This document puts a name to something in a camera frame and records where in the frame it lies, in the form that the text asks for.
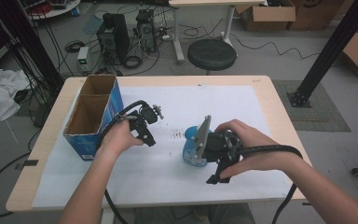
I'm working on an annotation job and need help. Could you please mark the person's right hand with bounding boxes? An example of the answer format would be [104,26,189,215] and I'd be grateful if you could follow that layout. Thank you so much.
[213,119,305,180]

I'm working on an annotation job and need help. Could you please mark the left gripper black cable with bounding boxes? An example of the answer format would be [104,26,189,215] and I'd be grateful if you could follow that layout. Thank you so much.
[95,99,147,224]

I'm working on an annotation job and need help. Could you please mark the round white table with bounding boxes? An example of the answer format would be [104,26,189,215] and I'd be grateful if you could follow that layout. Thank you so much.
[21,0,82,21]

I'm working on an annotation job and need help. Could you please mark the black tape piece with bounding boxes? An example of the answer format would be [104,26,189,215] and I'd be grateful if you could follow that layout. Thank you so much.
[14,159,40,171]

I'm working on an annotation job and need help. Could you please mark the person's legs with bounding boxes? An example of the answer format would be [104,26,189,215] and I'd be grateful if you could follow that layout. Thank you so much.
[132,203,256,224]

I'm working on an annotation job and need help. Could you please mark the white power supply unit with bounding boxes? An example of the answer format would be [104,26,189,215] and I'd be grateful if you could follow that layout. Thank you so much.
[76,46,90,75]

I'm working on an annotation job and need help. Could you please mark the grey floor mat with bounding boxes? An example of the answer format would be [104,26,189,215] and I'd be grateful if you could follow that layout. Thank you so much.
[271,78,352,133]

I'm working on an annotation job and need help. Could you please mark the coiled black cable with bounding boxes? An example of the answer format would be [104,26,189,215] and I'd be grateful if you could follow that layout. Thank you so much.
[122,54,145,70]

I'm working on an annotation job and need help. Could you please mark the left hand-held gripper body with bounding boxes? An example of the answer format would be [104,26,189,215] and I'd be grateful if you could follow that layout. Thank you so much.
[128,103,165,138]

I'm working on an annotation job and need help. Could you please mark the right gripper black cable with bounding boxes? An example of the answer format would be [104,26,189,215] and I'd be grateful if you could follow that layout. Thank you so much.
[238,144,304,224]

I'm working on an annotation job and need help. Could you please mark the closed cardboard box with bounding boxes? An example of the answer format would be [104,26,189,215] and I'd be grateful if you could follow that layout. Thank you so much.
[288,0,347,31]

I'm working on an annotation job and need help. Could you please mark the black round stool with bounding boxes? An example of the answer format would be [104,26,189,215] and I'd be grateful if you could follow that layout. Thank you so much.
[186,38,238,77]

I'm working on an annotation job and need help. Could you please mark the person's left hand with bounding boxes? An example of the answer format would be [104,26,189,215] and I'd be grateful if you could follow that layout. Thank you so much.
[97,119,145,159]

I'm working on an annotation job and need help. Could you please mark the white paper sheet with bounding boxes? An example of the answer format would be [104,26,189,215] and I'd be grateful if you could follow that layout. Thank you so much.
[31,85,294,209]

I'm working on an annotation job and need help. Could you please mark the black metal frame post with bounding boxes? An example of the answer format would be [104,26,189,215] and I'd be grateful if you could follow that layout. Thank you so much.
[286,0,358,108]
[0,0,65,94]

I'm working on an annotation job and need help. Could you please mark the white-legged wooden table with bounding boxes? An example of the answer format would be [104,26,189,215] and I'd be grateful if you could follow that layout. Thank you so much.
[168,0,268,65]

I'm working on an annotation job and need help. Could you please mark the blue plastic cup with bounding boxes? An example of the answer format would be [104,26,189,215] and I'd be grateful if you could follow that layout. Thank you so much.
[182,125,214,168]

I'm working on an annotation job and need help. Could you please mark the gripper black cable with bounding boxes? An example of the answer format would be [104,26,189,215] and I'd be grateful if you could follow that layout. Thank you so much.
[95,99,147,224]
[238,144,304,224]

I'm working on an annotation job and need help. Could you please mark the small black computer tower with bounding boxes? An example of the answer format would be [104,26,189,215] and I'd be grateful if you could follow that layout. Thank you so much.
[135,8,157,53]

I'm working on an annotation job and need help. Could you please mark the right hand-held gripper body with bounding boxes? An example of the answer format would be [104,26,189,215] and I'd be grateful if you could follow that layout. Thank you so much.
[194,114,242,164]

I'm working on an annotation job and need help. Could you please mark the large black computer tower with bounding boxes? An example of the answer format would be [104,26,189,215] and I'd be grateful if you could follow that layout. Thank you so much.
[95,12,131,66]

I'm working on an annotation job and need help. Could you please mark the long black floor cable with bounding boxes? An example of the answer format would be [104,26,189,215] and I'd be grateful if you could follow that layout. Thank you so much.
[228,32,322,61]

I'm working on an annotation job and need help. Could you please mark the blue cardboard box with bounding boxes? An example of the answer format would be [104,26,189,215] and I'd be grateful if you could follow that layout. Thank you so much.
[62,74,125,162]

